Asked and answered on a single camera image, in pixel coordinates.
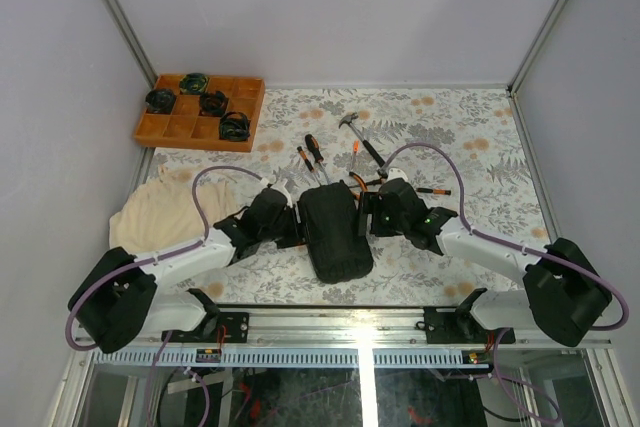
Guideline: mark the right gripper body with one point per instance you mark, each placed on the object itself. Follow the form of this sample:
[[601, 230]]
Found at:
[[383, 224]]

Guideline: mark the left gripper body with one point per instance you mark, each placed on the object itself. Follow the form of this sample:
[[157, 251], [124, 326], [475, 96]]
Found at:
[[288, 233]]

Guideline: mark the orange handled pliers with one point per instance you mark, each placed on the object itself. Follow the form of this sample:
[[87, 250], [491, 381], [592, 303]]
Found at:
[[361, 185]]

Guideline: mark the black plastic tool case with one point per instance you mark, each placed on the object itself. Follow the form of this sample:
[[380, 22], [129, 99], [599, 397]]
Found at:
[[329, 222]]

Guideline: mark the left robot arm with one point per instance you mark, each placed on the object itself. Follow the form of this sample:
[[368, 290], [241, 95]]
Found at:
[[125, 297]]

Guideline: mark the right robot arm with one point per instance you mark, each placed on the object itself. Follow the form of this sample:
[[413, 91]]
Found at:
[[560, 292]]

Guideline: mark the precision screwdriver orange black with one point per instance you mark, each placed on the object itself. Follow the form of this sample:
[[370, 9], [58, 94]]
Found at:
[[434, 191]]

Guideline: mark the small black orange screwdriver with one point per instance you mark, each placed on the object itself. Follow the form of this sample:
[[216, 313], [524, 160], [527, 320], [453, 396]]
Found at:
[[308, 164]]

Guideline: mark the large black orange screwdriver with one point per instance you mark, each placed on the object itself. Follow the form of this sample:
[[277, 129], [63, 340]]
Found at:
[[314, 148]]

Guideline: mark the floral table cloth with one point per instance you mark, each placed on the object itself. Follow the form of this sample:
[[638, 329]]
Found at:
[[463, 140]]

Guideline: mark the dark rolled fabric band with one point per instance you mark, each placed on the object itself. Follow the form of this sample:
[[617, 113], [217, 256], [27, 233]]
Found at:
[[234, 127]]

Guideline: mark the steel claw hammer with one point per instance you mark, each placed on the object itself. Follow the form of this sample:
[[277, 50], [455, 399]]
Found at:
[[348, 120]]

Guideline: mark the cream cloth bag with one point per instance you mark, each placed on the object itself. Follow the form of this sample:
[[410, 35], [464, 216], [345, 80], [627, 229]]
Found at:
[[161, 212]]

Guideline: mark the wooden compartment tray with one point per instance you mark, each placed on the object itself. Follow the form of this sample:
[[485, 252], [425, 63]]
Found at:
[[186, 128]]

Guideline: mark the dark rolled band centre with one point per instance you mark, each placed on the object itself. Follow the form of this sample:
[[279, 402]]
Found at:
[[213, 104]]

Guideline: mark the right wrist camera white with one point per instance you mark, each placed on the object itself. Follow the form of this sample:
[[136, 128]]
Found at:
[[394, 173]]

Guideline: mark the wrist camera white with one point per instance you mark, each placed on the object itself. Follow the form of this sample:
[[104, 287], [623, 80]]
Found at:
[[284, 185], [394, 173]]

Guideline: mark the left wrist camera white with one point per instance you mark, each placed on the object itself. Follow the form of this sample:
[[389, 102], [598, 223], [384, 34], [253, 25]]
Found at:
[[284, 185]]

